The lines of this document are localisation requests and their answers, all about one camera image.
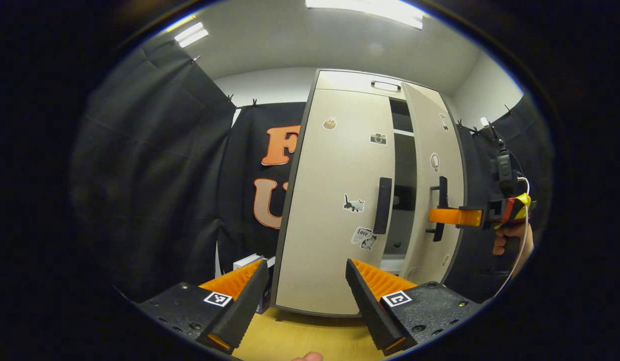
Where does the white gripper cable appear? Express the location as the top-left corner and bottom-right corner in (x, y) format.
(493, 175), (533, 299)

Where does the small ceiling light panel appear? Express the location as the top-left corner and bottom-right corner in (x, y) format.
(174, 22), (209, 48)

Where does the beige double-door shoe cabinet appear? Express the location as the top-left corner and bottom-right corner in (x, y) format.
(270, 69), (468, 317)

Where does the beige cabinet door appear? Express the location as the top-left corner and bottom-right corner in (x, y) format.
(400, 82), (466, 285)
(271, 88), (396, 316)

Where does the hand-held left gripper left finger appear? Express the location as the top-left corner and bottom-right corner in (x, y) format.
(134, 258), (270, 355)

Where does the beige cabinet drawer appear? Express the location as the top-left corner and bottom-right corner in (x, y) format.
(315, 70), (406, 95)

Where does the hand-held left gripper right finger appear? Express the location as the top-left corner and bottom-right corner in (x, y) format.
(346, 258), (483, 356)

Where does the long ceiling light panel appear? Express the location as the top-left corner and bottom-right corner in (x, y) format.
(305, 0), (425, 30)

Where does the white blue cardboard box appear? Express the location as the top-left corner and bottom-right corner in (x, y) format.
(233, 253), (276, 315)

